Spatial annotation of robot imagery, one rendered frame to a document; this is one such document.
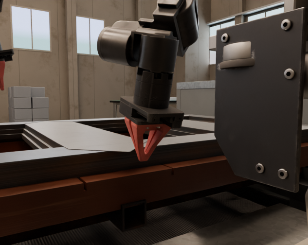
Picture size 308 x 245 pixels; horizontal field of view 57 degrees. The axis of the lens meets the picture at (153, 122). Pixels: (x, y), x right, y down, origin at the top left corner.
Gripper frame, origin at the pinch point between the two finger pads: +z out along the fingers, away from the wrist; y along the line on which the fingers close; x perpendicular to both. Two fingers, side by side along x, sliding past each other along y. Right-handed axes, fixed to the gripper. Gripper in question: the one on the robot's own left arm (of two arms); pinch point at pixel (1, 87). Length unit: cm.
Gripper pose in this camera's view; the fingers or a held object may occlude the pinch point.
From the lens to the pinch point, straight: 87.1
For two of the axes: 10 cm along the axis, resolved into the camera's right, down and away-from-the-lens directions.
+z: 1.8, 9.6, 2.3
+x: 5.2, 1.1, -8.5
